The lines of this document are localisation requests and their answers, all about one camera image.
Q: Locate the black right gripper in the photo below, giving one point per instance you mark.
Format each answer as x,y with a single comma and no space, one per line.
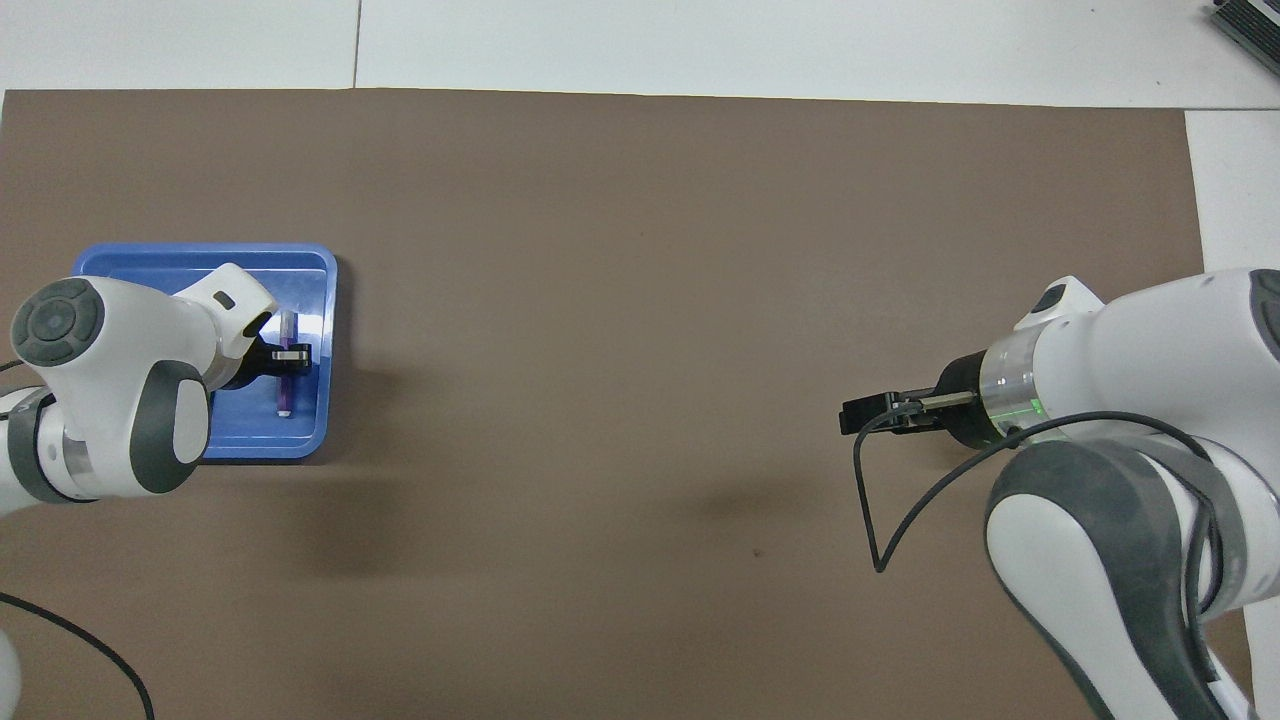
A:
965,410

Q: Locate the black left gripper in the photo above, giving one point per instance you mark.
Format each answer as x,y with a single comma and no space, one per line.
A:
255,355

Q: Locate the purple pen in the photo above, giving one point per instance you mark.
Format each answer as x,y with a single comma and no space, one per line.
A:
286,395

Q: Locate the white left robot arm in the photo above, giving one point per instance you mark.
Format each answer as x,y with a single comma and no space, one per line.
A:
110,390

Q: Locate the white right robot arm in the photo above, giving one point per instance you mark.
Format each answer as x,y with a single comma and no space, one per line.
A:
1150,400

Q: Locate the blue plastic tray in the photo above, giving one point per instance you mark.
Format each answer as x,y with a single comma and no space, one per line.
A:
300,430

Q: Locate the brown table mat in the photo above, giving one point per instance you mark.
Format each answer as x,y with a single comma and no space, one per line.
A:
640,300

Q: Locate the dark grey ribbed device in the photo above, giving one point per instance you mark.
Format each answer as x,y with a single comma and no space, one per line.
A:
1250,25

